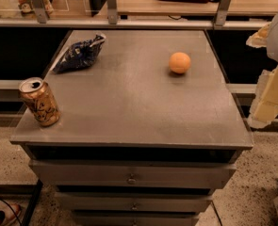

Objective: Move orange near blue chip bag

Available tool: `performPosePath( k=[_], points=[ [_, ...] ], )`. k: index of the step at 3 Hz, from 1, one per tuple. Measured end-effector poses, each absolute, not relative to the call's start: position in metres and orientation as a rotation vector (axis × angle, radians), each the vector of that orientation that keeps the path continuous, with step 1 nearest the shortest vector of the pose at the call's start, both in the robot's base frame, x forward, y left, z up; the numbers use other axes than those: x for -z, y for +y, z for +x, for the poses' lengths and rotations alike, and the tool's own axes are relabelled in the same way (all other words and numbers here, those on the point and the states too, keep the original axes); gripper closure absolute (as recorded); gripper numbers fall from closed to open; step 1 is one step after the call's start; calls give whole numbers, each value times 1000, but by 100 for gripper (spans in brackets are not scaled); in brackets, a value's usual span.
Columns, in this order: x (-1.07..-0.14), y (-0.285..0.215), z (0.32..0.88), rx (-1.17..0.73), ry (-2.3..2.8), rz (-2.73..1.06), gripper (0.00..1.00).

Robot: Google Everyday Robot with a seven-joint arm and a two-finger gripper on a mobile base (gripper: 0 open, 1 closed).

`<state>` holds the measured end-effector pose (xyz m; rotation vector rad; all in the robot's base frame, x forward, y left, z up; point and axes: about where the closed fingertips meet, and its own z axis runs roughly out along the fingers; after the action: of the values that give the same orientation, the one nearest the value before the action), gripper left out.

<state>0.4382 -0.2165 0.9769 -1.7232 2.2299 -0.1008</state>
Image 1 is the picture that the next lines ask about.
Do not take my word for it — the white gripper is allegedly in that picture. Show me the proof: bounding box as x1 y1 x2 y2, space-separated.
246 13 278 129

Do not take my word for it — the orange fruit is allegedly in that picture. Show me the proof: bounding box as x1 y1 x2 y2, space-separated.
169 52 191 74

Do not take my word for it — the blue chip bag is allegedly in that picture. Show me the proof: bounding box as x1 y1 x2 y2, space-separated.
53 33 106 74

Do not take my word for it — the grey drawer cabinet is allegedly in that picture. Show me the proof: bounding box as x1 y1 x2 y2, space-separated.
11 30 253 217

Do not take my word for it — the top cabinet drawer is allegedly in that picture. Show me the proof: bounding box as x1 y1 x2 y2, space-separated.
29 160 236 189

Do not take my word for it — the cabinet drawer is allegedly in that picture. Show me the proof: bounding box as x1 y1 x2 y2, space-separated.
29 160 236 189
73 212 199 226
55 192 212 213

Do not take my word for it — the gold soda can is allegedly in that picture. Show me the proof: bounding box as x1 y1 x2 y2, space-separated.
19 77 60 126

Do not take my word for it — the middle cabinet drawer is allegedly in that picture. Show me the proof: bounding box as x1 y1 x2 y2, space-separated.
55 192 212 213

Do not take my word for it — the bottom cabinet drawer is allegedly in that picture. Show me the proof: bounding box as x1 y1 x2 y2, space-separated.
73 212 199 226

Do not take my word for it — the orange white sneaker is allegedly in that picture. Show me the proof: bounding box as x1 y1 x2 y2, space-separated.
0 203 22 226

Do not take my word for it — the metal railing frame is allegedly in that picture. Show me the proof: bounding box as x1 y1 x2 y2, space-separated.
0 0 276 29

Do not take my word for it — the black floor cable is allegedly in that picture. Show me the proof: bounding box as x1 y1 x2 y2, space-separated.
0 191 24 226

